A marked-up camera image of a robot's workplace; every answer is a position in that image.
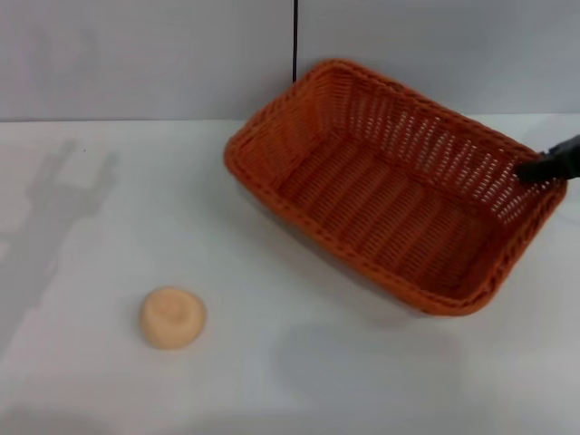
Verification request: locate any round beige bread bun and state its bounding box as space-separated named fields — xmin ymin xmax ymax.
xmin=138 ymin=285 xmax=208 ymax=351

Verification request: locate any orange woven rectangular basket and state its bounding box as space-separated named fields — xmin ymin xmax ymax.
xmin=222 ymin=57 xmax=568 ymax=317

